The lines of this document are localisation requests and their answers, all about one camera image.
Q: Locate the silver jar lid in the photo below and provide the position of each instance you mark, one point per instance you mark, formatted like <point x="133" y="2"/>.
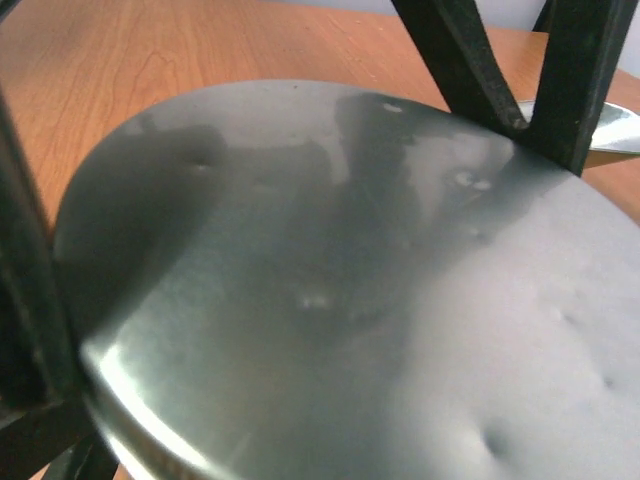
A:
<point x="306" y="280"/>

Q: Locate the metal scoop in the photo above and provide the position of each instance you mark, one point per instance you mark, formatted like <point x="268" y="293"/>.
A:
<point x="616" y="136"/>

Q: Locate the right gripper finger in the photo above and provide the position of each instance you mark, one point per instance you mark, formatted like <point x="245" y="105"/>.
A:
<point x="46" y="430"/>

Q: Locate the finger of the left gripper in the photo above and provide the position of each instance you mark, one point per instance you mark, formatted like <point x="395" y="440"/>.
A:
<point x="585" y="40"/>
<point x="452" y="41"/>

